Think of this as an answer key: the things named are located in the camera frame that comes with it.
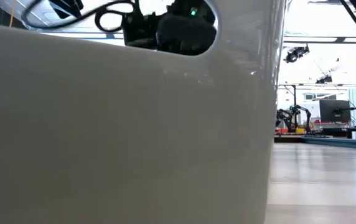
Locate black ceiling spotlight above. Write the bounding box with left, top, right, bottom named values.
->
left=315, top=74, right=334, bottom=85
left=283, top=44, right=311, bottom=64

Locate background work table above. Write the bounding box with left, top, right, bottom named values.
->
left=273, top=133, right=317, bottom=144

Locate black computer monitor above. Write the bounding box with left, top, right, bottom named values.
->
left=319, top=99, right=352, bottom=124

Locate black looped camera cable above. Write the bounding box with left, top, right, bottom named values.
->
left=21, top=0, right=135, bottom=34

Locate yellow cable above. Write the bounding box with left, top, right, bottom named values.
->
left=8, top=0, right=16, bottom=29

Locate background black station frame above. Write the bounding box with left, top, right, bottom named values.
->
left=276, top=83, right=356, bottom=134

